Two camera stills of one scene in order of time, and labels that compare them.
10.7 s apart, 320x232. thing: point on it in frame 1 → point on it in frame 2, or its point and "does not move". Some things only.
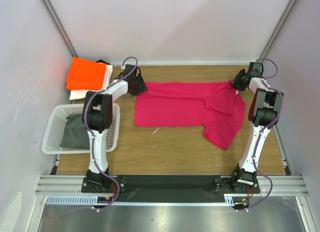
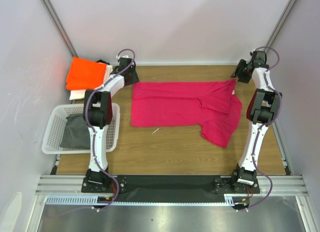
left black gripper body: x=139 y=86 → x=133 y=77
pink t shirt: x=217 y=106 does not move
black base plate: x=144 y=187 does not move
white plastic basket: x=55 y=126 does not move
